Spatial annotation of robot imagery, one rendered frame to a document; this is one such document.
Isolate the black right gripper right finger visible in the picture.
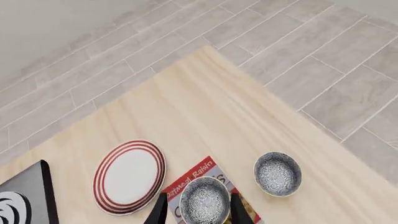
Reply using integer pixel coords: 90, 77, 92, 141
230, 193, 254, 224

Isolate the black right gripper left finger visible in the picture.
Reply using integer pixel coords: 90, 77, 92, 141
143, 192, 169, 224

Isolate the patterned black and white bowl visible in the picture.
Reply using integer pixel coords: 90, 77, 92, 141
252, 151, 303, 198
178, 176, 232, 224

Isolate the white plate with red rings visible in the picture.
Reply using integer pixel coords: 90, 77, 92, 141
93, 139, 167, 215

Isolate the red printed cookies box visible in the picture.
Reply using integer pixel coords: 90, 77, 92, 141
160, 155, 264, 224

